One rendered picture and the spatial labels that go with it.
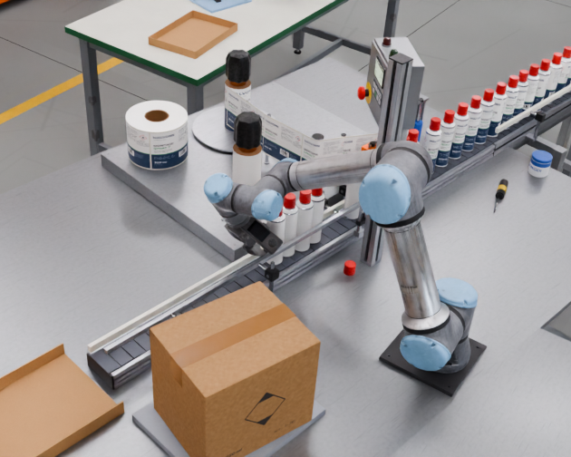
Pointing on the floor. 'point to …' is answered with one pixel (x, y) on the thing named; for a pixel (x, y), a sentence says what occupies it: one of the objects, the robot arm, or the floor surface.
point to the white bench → (105, 21)
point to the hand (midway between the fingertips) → (266, 252)
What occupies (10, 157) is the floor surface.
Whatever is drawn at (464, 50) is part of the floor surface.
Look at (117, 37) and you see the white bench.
